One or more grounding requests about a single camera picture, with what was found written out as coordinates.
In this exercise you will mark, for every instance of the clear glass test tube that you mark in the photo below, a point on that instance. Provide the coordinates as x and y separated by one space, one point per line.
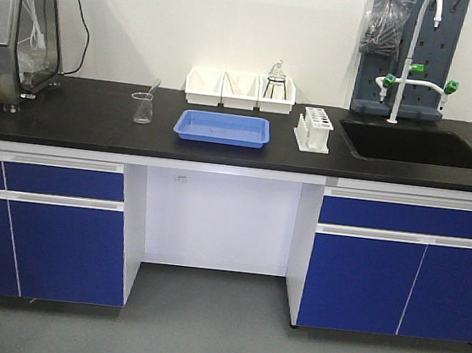
153 88

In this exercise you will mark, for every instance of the white test tube rack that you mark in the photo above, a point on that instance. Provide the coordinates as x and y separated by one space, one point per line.
312 131

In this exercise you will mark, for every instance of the blue-grey pegboard drying rack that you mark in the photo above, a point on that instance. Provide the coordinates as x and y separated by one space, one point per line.
366 93

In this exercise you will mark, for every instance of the blue plastic tray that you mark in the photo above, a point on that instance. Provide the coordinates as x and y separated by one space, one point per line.
220 128

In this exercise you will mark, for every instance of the right white storage bin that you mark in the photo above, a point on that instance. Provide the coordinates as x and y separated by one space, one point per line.
275 106

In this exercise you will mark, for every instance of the white storage bin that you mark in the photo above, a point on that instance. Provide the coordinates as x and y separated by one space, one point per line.
275 106
247 95
204 86

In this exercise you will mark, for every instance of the middle white storage bin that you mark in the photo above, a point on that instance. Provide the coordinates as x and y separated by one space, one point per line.
247 95

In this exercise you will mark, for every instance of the left white storage bin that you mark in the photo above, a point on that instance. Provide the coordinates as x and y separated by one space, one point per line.
204 86

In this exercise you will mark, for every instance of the glass alcohol lamp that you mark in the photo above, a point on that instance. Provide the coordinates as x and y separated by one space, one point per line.
276 75

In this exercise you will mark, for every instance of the clear glass beaker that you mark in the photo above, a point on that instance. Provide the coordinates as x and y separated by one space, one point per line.
144 112

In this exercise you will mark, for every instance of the black lab sink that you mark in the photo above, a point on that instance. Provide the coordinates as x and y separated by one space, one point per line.
406 145

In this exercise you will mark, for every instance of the blue right cabinet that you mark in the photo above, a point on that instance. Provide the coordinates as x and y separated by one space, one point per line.
389 268

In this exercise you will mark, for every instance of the blue cabinet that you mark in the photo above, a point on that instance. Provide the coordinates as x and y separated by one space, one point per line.
389 268
62 228

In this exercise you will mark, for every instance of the blue left cabinet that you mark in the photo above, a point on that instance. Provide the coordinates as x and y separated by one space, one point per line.
62 228

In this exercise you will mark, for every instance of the plastic bag of pegs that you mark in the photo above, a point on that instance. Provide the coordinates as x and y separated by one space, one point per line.
384 27

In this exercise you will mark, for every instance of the white lab faucet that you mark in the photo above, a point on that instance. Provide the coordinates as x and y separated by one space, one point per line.
421 90

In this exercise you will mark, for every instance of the stainless steel glove box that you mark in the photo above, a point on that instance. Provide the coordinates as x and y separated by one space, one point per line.
30 54

